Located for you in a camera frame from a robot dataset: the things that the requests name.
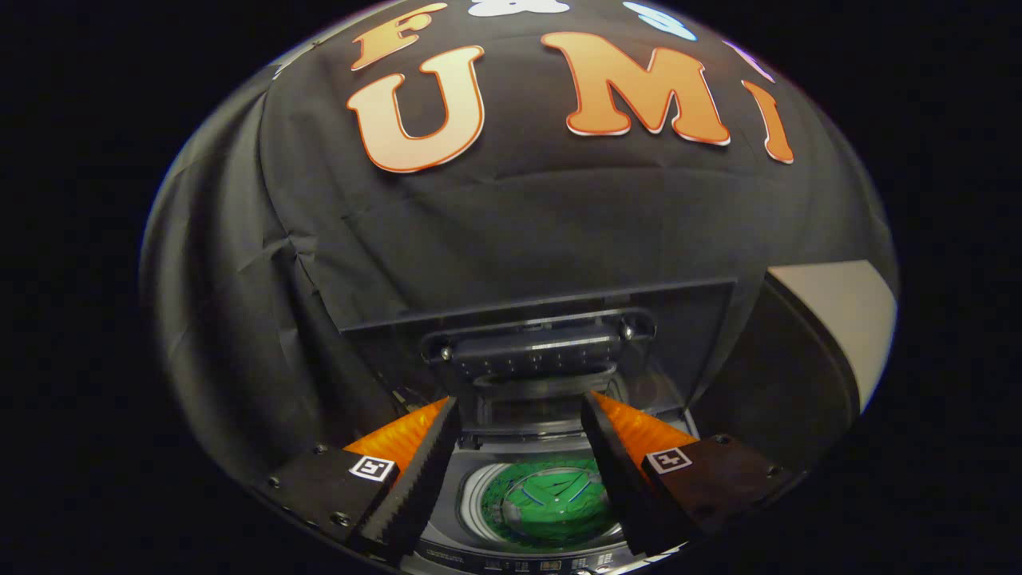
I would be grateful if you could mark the grey washing machine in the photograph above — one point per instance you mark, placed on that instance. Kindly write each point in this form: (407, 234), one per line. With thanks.
(527, 443)

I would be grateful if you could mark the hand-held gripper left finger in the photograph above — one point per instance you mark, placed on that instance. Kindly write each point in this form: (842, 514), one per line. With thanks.
(415, 487)

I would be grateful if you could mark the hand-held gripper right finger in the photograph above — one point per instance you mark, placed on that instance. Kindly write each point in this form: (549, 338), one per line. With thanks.
(619, 479)

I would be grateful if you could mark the green polo shirt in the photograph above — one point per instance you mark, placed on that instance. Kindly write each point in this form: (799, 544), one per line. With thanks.
(551, 503)

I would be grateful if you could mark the black backdrop cloth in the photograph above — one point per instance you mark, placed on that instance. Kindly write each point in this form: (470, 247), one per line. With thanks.
(519, 224)

